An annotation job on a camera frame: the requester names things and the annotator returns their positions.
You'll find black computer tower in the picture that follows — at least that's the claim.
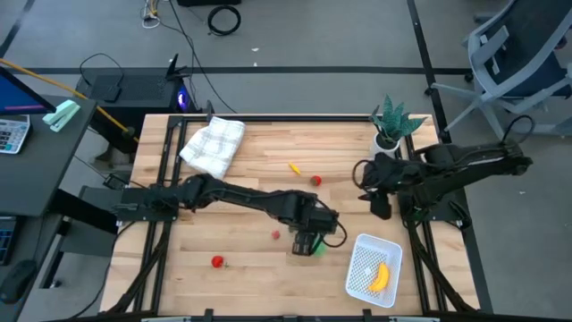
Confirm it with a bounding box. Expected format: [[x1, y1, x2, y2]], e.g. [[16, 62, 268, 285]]
[[74, 53, 201, 114]]

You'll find white round plant pot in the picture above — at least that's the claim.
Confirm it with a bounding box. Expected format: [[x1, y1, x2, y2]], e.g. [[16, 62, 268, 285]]
[[369, 132, 401, 161]]

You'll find grey office chair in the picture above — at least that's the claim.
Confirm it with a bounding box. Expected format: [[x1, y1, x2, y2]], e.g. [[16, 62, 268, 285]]
[[431, 0, 572, 140]]

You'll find mint green stapler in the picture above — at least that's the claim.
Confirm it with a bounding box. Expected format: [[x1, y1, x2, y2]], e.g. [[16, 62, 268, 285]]
[[41, 98, 82, 133]]

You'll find white checked cloth towel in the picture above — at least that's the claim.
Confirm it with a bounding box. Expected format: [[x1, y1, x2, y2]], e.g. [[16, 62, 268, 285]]
[[179, 115, 247, 181]]

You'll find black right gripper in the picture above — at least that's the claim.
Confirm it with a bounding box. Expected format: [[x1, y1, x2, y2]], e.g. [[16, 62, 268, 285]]
[[357, 152, 406, 221]]

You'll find yellow toy banana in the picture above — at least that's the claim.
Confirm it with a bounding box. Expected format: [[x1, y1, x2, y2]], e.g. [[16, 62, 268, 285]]
[[367, 262, 391, 293]]

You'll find black computer mouse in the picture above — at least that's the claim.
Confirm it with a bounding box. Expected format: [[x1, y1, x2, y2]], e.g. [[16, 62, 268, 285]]
[[0, 258, 39, 306]]

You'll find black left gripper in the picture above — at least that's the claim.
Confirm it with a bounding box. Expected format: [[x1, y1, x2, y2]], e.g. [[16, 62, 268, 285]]
[[285, 203, 341, 258]]

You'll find yellow cable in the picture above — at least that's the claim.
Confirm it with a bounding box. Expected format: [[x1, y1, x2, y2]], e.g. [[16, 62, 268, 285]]
[[0, 57, 140, 144]]

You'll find dark grey desk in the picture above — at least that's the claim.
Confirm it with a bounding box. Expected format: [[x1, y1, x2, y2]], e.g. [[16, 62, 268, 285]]
[[0, 93, 98, 219]]

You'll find computer monitor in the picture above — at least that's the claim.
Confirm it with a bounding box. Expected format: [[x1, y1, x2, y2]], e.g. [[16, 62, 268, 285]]
[[0, 65, 57, 116]]

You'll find coiled black cable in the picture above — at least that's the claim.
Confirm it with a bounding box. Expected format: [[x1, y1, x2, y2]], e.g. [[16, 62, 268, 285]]
[[206, 4, 243, 38]]

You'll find white perforated plastic basket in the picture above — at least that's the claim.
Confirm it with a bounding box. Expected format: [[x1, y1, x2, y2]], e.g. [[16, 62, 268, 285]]
[[344, 233, 404, 309]]

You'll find black aluminium table frame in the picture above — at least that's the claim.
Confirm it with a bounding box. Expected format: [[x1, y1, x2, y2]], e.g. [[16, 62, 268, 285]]
[[100, 114, 482, 322]]

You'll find green artificial snake plant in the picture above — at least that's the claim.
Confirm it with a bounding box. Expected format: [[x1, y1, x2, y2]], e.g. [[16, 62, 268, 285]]
[[368, 93, 429, 145]]

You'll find grey desk calculator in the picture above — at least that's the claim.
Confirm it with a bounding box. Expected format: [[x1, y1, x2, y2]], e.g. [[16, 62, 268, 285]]
[[0, 114, 32, 156]]

